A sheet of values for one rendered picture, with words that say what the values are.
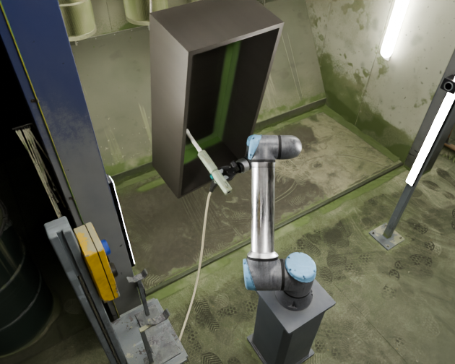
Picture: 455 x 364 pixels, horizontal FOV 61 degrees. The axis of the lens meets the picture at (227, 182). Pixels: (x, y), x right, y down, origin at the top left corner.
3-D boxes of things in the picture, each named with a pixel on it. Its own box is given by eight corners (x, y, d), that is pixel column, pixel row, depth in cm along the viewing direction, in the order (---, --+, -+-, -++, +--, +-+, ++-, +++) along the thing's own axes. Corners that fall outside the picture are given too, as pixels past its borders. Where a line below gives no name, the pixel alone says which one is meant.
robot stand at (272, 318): (314, 354, 240) (336, 302, 196) (275, 381, 228) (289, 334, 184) (284, 315, 259) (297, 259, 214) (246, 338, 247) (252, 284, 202)
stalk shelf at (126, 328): (110, 323, 172) (110, 322, 171) (157, 300, 181) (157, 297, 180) (138, 387, 153) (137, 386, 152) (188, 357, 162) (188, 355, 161)
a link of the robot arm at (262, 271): (281, 295, 179) (283, 133, 177) (243, 295, 179) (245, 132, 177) (276, 285, 194) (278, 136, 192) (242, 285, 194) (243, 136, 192)
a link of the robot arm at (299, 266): (314, 297, 187) (321, 277, 175) (279, 297, 187) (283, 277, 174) (309, 270, 198) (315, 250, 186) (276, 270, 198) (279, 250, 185)
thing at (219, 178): (224, 204, 245) (233, 187, 225) (218, 207, 242) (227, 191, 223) (184, 145, 258) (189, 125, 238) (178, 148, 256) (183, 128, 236)
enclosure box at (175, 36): (152, 165, 285) (149, 12, 190) (217, 136, 312) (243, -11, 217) (178, 198, 271) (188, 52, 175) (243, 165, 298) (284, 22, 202)
